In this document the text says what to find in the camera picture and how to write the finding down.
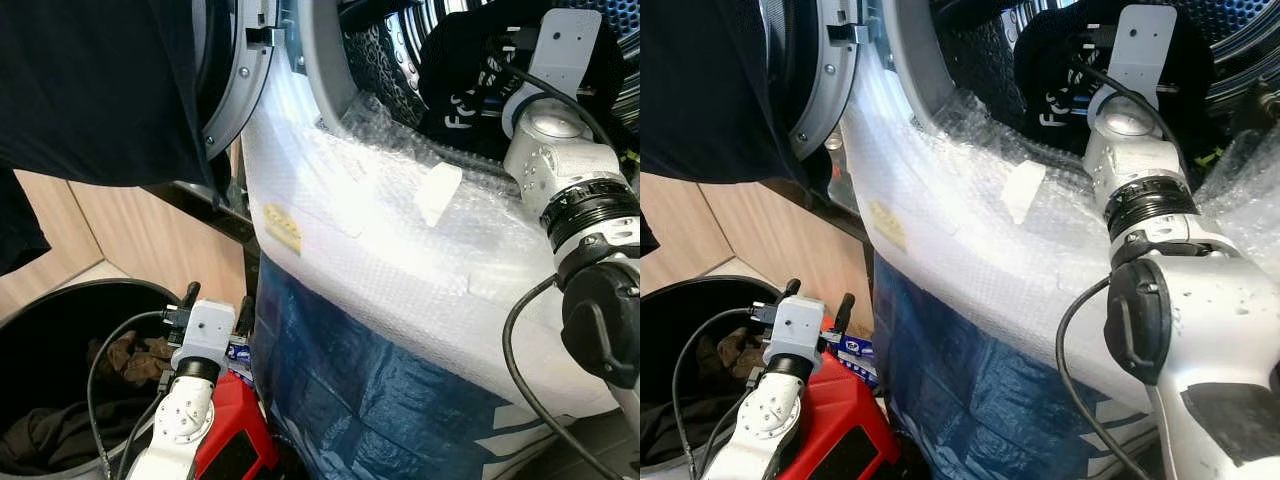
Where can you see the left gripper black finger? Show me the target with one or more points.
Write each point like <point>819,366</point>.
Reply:
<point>191,296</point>
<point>789,292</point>
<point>245,316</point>
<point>846,312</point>

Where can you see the black garment with white print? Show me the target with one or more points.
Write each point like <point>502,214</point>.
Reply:
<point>450,90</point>
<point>1050,90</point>

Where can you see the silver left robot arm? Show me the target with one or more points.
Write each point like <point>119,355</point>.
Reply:
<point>765,420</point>
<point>180,420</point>

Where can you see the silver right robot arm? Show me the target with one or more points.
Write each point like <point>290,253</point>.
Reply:
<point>1200,300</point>
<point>560,160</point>

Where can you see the white washing machine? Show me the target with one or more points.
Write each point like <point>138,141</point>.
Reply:
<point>325,60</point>
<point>905,60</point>

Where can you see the blue white printed packet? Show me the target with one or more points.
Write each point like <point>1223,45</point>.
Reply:
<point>240,352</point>
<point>858,358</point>

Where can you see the brown crumpled garment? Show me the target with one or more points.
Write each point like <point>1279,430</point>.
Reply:
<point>125,355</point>
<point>725,355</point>

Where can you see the red plastic container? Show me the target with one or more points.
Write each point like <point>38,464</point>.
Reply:
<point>240,400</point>
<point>840,400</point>

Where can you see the black round laundry bin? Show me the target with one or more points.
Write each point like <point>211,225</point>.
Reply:
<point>670,320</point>
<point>40,340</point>

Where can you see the yellow washer sticker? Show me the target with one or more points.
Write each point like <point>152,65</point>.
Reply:
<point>887,225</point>
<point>283,230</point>

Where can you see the perforated steel washer drum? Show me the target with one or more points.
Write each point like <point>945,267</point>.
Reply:
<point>970,60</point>
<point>385,60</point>

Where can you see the dark grey crumpled garment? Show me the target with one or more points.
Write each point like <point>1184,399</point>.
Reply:
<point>50,435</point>
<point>660,430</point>

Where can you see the white tape piece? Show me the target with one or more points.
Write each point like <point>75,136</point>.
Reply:
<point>1022,192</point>
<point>438,195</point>

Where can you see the clear bubble wrap sheet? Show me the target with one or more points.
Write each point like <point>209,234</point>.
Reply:
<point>400,260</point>
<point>1000,270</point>

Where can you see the dark navy hanging garment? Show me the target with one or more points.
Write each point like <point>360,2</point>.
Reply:
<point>90,80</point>
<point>700,80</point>

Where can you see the grey round washer door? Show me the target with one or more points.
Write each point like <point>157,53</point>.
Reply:
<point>245,90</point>
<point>835,90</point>

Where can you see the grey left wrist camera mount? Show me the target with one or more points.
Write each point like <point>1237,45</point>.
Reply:
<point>205,330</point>
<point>795,325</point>

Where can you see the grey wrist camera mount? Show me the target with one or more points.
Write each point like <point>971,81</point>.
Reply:
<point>1145,45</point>
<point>568,45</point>
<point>205,330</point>
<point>795,325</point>

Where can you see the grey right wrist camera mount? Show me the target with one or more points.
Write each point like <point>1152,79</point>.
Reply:
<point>568,45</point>
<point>1145,45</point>

